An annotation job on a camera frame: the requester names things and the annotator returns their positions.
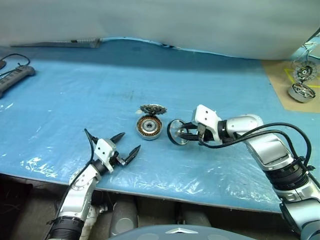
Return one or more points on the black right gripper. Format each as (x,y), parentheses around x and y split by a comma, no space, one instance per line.
(203,136)

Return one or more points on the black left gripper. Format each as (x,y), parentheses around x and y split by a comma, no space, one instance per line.
(116,160)

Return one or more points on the silver spoked rotor cap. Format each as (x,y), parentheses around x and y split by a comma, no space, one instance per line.
(175,138)

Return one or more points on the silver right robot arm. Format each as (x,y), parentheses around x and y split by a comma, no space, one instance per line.
(270,150)

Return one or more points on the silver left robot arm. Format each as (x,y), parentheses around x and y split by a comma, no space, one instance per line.
(80,190)

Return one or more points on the motor stator with copper windings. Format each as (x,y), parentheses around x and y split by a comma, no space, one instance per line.
(148,127)

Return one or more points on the assembled silver motor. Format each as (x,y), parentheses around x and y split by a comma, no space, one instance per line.
(301,93)

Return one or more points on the blue plastic table sheet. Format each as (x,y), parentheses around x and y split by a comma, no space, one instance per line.
(160,170)

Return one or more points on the grey rounded cylinder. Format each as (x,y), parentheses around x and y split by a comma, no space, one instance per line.
(195,219)
(123,217)

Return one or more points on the white crumpled rag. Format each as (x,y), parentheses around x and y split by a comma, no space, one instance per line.
(93,220)

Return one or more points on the grey robot torso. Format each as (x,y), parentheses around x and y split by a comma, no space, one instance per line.
(165,232)

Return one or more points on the brown cardboard sheet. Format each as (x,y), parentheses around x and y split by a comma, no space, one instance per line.
(275,85)

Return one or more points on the long grey metal bar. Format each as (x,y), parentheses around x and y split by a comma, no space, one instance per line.
(60,43)

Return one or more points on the dark grey power strip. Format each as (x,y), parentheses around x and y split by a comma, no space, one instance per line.
(15,77)

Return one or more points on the clear plastic bag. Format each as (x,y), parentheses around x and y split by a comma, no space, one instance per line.
(308,50)

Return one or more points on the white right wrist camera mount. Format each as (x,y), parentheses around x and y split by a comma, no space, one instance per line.
(206,118)

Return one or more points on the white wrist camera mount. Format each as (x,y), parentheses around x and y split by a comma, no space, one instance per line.
(206,118)
(103,152)

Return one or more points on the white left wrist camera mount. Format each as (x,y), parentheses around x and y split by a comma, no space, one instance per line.
(103,152)

